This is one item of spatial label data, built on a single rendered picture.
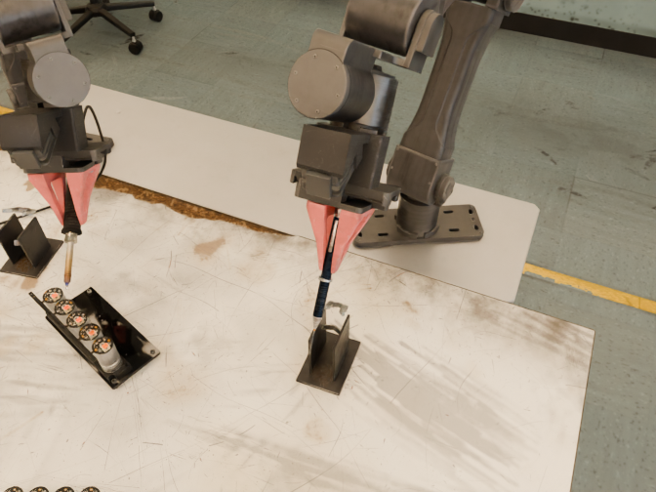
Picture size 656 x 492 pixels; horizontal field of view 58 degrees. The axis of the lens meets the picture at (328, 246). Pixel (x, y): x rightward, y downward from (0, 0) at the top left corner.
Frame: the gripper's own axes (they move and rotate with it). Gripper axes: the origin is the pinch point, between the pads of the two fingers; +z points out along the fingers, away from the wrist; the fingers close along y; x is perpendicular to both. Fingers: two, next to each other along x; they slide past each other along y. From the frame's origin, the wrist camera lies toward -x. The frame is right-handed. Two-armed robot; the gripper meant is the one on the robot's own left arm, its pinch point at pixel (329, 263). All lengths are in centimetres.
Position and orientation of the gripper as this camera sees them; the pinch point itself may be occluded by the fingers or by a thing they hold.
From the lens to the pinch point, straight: 62.4
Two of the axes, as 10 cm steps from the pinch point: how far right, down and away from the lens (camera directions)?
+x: 3.0, -1.8, 9.4
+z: -2.0, 9.5, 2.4
